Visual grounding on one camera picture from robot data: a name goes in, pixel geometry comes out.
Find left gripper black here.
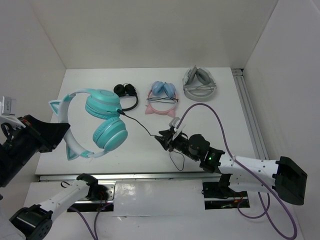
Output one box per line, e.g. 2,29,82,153
0,112,71,185

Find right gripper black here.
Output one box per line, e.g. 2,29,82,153
154,128,200,161

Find black headphone audio cable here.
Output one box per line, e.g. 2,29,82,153
117,108,187,172

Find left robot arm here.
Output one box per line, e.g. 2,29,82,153
0,115,105,240

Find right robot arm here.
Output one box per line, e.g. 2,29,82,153
154,129,308,206

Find pink blue cat-ear headphones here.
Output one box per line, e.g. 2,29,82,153
144,81,179,118

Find small black headphones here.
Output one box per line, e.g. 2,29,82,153
113,83,139,112

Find grey over-ear headphones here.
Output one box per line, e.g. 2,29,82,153
182,65,217,102

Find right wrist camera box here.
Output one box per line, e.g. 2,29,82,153
169,117,186,140

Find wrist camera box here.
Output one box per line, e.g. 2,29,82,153
0,96,17,124
169,117,186,140

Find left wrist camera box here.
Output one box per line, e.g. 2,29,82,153
0,96,17,124

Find aluminium rail at front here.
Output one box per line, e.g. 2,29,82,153
39,171,221,182

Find aluminium rail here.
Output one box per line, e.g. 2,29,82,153
231,68,270,160
39,171,221,182

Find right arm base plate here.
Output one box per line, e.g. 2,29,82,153
201,182,250,210

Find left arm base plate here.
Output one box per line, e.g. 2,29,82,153
71,181,116,213

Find aluminium rail at right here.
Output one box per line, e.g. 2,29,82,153
231,68,270,160

